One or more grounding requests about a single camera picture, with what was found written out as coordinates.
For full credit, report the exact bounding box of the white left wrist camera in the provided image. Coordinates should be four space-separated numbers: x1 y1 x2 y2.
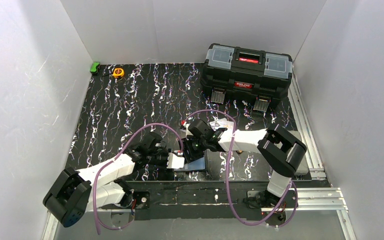
167 153 185 169

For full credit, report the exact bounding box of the aluminium frame rail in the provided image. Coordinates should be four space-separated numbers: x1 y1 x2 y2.
288 76 325 179

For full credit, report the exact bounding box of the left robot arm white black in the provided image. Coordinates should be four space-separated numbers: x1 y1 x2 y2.
42 132 173 228

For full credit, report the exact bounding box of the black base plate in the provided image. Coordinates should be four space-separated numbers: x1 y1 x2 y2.
100 180 287 222

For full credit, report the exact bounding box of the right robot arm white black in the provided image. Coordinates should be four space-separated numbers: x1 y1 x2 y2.
181 118 307 198

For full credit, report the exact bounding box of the green small object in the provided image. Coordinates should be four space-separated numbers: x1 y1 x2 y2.
89 62 101 75

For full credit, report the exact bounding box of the grey foam pad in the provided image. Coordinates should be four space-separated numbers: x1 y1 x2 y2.
288 130 310 176

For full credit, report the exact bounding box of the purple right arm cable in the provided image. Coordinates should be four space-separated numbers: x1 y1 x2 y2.
182 109 299 229

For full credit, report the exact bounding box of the yellow tape measure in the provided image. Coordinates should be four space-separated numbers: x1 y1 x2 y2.
112 67 125 79

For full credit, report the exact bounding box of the white card on table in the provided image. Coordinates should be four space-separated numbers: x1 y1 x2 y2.
209 118 234 132

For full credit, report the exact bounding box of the black toolbox with red handle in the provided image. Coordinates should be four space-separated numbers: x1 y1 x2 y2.
199 43 293 112

